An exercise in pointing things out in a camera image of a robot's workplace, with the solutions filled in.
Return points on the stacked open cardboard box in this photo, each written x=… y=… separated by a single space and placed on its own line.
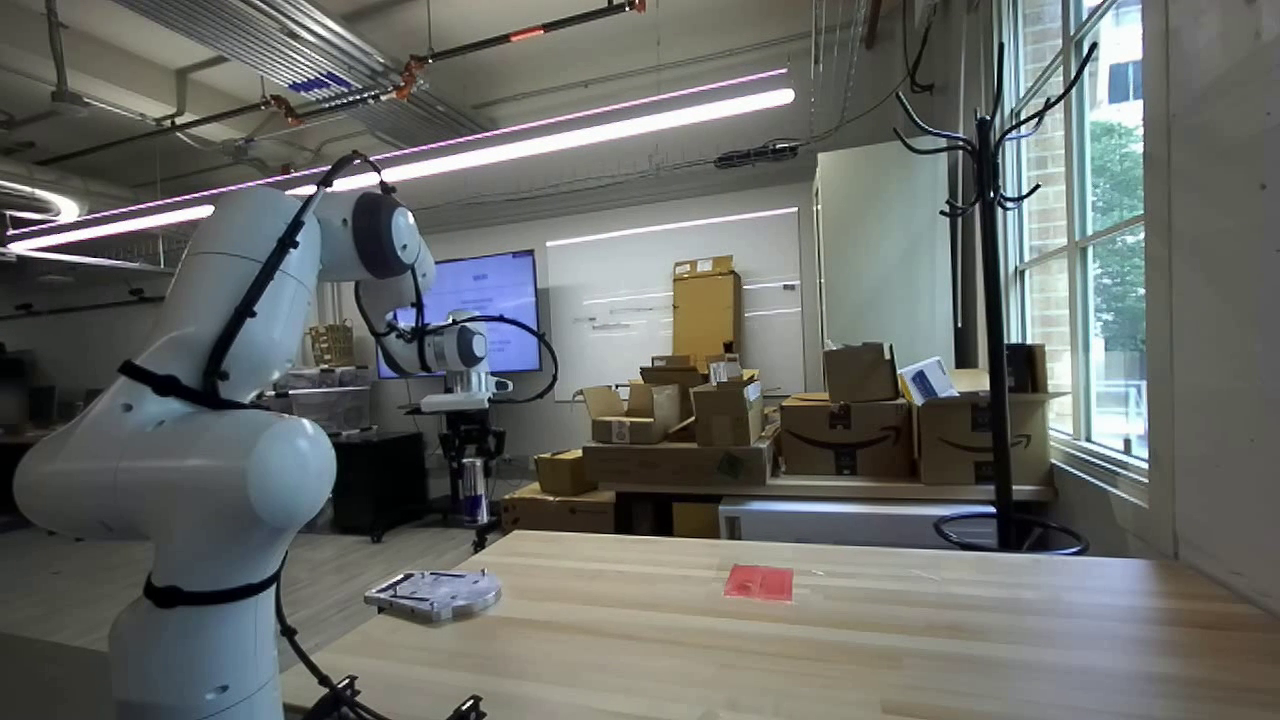
x=627 y=416

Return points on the red paper marker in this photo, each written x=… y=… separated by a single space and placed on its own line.
x=763 y=580

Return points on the small open cardboard box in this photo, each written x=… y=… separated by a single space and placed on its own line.
x=567 y=475

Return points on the black TV stand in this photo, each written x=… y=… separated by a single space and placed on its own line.
x=482 y=532

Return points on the Amazon smile cardboard box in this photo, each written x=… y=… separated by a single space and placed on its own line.
x=952 y=447
x=846 y=443

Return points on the small dark bottle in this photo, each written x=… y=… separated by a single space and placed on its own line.
x=473 y=490

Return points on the plain cardboard box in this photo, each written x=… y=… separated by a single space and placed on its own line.
x=862 y=372
x=1026 y=364

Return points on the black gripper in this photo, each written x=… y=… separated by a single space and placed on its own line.
x=473 y=435

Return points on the white long radiator unit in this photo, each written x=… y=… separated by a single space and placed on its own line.
x=855 y=521

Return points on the large TV screen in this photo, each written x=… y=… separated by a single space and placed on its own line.
x=494 y=306

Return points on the tall upright cardboard box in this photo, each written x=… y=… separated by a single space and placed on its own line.
x=704 y=312

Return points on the large paned window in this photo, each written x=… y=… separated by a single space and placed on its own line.
x=1113 y=266

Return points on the black frame side table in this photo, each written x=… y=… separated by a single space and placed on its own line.
x=825 y=490

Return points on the long flat cardboard box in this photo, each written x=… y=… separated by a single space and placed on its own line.
x=683 y=467

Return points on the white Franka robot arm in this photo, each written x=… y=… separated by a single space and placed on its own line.
x=172 y=483

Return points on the white flat packet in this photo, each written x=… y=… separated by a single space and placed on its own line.
x=434 y=598

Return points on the white tall cabinet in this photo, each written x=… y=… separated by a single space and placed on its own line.
x=887 y=266

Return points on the medium upright cardboard box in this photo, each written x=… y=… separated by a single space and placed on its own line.
x=731 y=415

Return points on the black low cabinet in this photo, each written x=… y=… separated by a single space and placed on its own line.
x=377 y=483

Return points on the large labelled cardboard box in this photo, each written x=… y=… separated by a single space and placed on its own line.
x=562 y=510

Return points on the white blue package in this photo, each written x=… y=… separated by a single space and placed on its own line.
x=929 y=381

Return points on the short ceiling light bar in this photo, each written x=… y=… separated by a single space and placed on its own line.
x=123 y=226

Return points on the black coat rack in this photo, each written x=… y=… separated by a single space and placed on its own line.
x=995 y=334

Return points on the long ceiling light bar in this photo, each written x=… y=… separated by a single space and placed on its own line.
x=627 y=127

